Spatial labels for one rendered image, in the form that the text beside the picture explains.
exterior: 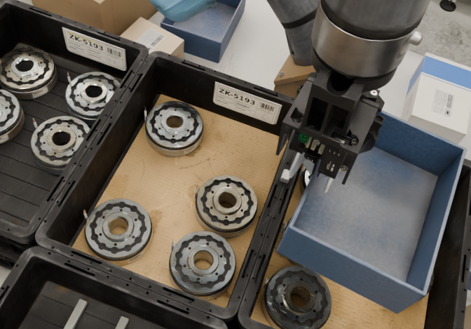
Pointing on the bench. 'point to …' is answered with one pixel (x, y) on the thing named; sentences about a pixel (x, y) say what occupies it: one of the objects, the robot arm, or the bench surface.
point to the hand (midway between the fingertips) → (319, 163)
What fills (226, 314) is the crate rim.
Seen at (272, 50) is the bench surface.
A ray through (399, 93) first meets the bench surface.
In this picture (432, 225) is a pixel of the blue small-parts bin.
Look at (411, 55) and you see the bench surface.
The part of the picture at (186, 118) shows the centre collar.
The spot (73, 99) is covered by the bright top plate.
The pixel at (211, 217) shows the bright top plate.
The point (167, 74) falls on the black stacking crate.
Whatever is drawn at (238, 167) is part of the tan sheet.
